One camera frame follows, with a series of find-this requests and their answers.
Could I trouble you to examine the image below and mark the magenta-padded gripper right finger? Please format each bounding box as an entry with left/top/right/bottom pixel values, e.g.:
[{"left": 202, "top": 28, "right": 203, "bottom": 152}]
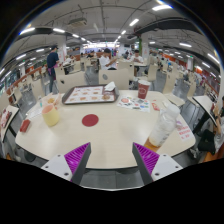
[{"left": 131, "top": 142, "right": 184, "bottom": 186}]

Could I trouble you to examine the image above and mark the group of ceiling lights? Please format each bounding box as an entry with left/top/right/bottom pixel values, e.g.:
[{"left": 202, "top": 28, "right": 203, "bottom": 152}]
[{"left": 0, "top": 3, "right": 222, "bottom": 78}]

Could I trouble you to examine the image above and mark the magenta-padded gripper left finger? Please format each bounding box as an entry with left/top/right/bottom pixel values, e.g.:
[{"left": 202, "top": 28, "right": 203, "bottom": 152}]
[{"left": 41, "top": 142, "right": 92, "bottom": 186}]

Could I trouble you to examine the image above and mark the white crumpled napkin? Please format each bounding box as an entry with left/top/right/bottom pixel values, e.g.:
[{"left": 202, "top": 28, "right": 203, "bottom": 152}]
[{"left": 104, "top": 81, "right": 117, "bottom": 92}]

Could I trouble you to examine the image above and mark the neighbouring white dining table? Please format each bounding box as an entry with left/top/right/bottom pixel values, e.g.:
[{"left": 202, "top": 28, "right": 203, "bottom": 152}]
[{"left": 192, "top": 95, "right": 218, "bottom": 126}]

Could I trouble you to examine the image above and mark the group of beige chairs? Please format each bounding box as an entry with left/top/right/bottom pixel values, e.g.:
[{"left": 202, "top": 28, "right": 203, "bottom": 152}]
[{"left": 6, "top": 59, "right": 214, "bottom": 108}]

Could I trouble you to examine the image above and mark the ceiling air conditioner unit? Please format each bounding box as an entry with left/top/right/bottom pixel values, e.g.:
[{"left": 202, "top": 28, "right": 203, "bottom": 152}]
[{"left": 67, "top": 17, "right": 88, "bottom": 28}]

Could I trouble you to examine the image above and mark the clear white-capped tea bottle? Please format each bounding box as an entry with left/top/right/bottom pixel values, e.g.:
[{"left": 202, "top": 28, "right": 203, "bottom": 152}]
[{"left": 143, "top": 103, "right": 181, "bottom": 154}]

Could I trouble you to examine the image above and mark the small red sauce packet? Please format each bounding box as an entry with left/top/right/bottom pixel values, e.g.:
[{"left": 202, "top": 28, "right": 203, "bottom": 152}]
[{"left": 151, "top": 101, "right": 161, "bottom": 112}]

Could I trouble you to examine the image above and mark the printed paper tray liner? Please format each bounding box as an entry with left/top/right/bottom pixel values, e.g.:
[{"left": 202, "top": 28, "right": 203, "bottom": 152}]
[{"left": 65, "top": 86, "right": 115, "bottom": 104}]

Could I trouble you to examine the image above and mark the colourful printed leaflet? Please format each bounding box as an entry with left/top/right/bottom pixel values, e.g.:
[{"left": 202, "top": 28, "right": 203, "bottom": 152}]
[{"left": 117, "top": 95, "right": 151, "bottom": 113}]

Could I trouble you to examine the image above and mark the person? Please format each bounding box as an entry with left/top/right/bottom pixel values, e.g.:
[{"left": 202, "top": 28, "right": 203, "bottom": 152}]
[
  {"left": 46, "top": 44, "right": 61, "bottom": 94},
  {"left": 129, "top": 49, "right": 144, "bottom": 65},
  {"left": 99, "top": 48, "right": 118, "bottom": 71},
  {"left": 196, "top": 96, "right": 224, "bottom": 163}
]

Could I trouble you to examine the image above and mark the white paper card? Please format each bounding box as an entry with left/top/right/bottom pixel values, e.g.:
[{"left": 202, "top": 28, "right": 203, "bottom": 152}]
[{"left": 26, "top": 104, "right": 44, "bottom": 120}]

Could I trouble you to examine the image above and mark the yellow cup with pink inside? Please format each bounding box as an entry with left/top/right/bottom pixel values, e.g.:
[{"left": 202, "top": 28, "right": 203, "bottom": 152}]
[{"left": 41, "top": 103, "right": 60, "bottom": 127}]

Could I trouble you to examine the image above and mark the dark serving tray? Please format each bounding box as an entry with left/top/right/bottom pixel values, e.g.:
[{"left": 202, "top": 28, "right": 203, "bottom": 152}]
[{"left": 61, "top": 85, "right": 120, "bottom": 106}]

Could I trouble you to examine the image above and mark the dark red packet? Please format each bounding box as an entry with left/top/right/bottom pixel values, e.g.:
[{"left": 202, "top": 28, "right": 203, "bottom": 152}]
[{"left": 19, "top": 119, "right": 32, "bottom": 133}]

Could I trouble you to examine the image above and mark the red paper cup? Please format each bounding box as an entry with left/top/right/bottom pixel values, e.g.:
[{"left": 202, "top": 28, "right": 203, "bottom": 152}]
[{"left": 137, "top": 79, "right": 151, "bottom": 100}]

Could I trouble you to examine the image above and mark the neighbouring table with red tray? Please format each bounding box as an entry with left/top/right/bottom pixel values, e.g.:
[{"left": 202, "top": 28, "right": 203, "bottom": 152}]
[{"left": 0, "top": 104, "right": 20, "bottom": 143}]

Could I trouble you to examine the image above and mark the clear food wrapper bag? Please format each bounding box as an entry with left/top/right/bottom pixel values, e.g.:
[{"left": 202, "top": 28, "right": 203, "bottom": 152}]
[{"left": 41, "top": 93, "right": 63, "bottom": 108}]

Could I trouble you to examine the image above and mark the white paper with red print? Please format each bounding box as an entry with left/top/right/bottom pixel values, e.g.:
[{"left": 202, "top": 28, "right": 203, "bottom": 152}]
[{"left": 175, "top": 114, "right": 195, "bottom": 141}]

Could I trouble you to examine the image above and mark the flat round red coaster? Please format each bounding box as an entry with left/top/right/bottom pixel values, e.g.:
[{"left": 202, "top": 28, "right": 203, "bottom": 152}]
[{"left": 81, "top": 113, "right": 100, "bottom": 128}]

